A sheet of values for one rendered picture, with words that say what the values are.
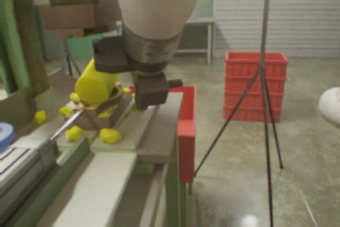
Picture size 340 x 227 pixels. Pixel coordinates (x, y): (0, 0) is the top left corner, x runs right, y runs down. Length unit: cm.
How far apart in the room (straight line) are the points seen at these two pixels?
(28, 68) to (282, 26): 575
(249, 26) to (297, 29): 102
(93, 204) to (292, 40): 601
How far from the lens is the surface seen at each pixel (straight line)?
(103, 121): 50
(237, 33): 594
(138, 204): 40
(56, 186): 37
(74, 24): 47
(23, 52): 59
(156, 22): 32
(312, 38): 634
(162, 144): 45
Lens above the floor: 123
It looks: 24 degrees down
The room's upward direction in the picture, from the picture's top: 2 degrees counter-clockwise
